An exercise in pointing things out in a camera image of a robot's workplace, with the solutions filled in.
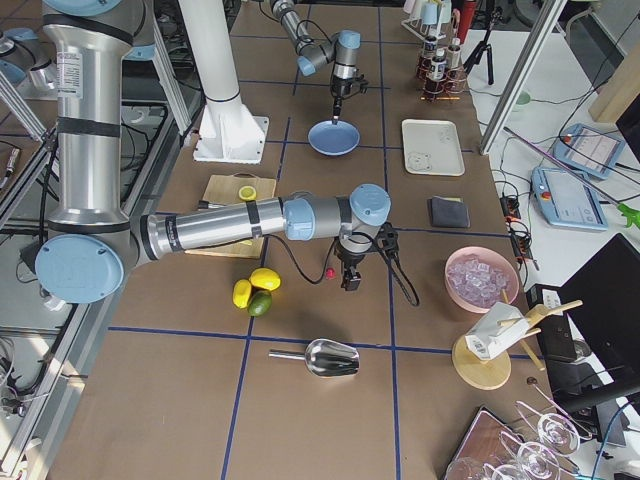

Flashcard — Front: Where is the mint green bowl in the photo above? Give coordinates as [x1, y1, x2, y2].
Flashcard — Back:
[513, 91, 531, 112]

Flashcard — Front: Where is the blue plate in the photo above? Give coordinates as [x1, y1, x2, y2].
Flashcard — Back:
[308, 120, 360, 156]

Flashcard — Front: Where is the black mini tripod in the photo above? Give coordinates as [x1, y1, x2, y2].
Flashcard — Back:
[463, 0, 503, 85]

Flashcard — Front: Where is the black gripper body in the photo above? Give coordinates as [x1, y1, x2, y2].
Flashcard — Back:
[334, 224, 399, 292]
[330, 74, 369, 99]

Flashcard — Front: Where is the round wooden stand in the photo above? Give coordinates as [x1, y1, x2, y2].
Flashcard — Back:
[452, 300, 583, 391]

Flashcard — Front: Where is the rear tea bottle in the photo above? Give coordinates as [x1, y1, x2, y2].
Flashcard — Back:
[446, 42, 461, 80]

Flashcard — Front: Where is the half lemon slice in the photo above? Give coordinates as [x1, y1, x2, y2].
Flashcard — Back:
[238, 185, 257, 202]

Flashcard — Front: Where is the copper wire bottle rack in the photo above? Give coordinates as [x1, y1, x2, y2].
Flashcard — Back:
[416, 56, 467, 101]

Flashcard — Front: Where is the red cylinder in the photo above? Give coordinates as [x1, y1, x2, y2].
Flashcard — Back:
[456, 0, 477, 44]

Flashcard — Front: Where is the grey folded cloth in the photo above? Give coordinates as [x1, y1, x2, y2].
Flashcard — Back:
[427, 196, 470, 228]

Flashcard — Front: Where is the near blue teach pendant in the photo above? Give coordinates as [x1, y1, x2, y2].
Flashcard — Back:
[531, 167, 608, 231]

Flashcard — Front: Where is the white paper carton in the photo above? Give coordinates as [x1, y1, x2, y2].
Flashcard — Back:
[464, 302, 530, 361]

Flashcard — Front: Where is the left tea bottle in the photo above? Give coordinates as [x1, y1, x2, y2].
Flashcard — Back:
[418, 35, 438, 79]

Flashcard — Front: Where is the metal scoop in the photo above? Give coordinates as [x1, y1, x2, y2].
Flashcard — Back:
[268, 338, 360, 378]

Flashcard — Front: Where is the aluminium frame post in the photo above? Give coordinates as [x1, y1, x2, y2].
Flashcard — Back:
[479, 0, 567, 155]

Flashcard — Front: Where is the cream bear tray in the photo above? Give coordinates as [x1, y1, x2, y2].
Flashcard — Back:
[401, 119, 465, 177]

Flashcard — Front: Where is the yellow lemon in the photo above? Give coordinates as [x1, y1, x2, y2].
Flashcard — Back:
[249, 267, 281, 291]
[232, 279, 253, 309]

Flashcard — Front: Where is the front tea bottle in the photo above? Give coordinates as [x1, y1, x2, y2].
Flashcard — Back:
[428, 48, 446, 83]

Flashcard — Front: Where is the green lime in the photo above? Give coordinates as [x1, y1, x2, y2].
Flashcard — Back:
[247, 290, 272, 317]

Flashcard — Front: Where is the wine glass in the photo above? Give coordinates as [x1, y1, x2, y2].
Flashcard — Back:
[515, 400, 593, 457]

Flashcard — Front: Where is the wooden cutting board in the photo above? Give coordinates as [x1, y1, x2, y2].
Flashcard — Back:
[186, 174, 276, 259]

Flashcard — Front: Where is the tea bottle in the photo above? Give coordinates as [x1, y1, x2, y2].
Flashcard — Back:
[418, 35, 438, 79]
[428, 48, 446, 83]
[446, 42, 461, 80]

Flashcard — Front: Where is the pink bowl of ice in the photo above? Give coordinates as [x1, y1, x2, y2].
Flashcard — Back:
[444, 246, 520, 313]

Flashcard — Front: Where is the far blue teach pendant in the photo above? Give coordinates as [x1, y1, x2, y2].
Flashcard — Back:
[553, 123, 626, 180]

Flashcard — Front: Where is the white wire cup rack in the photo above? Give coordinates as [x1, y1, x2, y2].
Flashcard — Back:
[401, 0, 453, 39]

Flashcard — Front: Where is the blue teach pendant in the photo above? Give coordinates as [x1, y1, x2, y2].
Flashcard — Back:
[531, 167, 608, 231]
[553, 123, 626, 180]

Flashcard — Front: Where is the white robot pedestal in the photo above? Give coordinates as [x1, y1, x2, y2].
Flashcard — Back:
[179, 0, 269, 164]

